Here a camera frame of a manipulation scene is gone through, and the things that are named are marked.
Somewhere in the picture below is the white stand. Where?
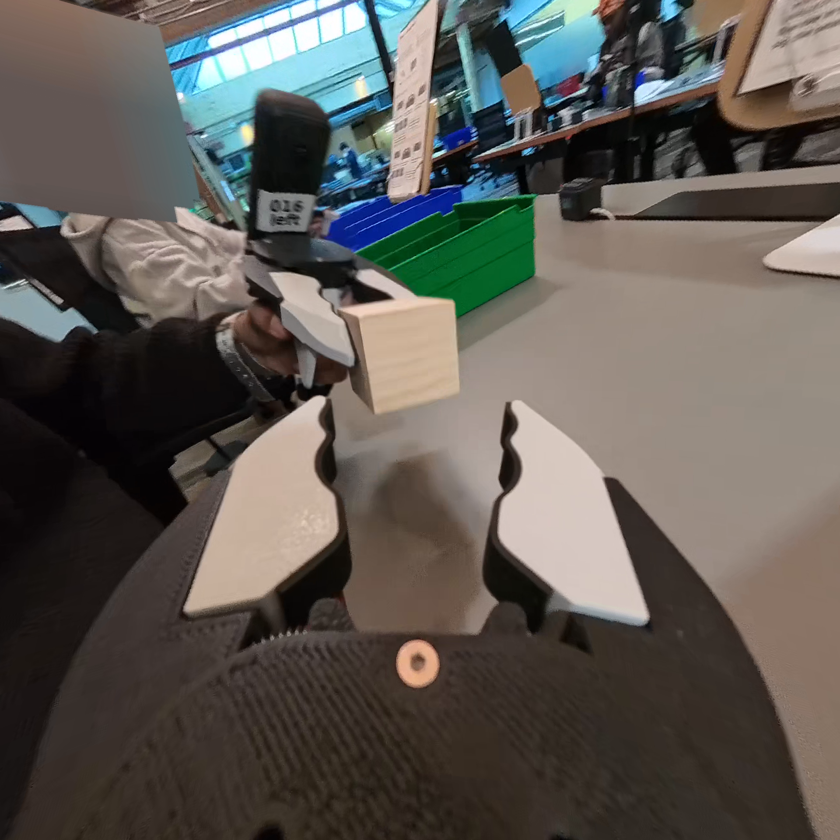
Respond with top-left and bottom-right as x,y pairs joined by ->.
763,213 -> 840,278

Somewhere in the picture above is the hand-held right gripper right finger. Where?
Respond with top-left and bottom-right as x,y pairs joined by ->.
482,400 -> 652,635

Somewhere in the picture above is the silver bracelet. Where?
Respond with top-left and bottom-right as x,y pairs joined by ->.
215,325 -> 277,403

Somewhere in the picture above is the person's left hand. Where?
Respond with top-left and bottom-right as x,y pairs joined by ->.
231,305 -> 352,396

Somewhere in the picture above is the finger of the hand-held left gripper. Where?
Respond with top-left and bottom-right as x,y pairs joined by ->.
336,269 -> 422,309
269,272 -> 358,367

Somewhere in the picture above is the green plastic bin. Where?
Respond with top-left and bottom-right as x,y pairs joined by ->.
356,195 -> 537,318

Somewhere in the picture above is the person's left forearm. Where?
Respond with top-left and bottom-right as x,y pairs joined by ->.
0,315 -> 253,473

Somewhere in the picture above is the black charger box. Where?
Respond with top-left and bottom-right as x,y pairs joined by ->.
559,177 -> 603,222

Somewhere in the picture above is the wooden sheet board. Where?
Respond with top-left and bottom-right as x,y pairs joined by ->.
717,0 -> 840,132
500,64 -> 544,132

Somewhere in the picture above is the large wooden cube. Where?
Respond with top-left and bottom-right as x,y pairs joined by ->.
339,297 -> 460,416

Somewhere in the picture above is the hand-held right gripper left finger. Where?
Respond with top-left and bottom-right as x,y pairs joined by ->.
182,395 -> 352,642

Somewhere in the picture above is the wooden top table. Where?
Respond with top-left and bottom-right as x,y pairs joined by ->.
472,75 -> 723,191

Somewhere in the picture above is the instruction board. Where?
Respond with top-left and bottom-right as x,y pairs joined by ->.
387,0 -> 439,202

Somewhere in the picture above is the black desk mat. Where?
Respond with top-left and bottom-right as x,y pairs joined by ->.
600,180 -> 840,221

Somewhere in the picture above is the black panel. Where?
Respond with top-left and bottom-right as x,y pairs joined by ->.
484,20 -> 527,74

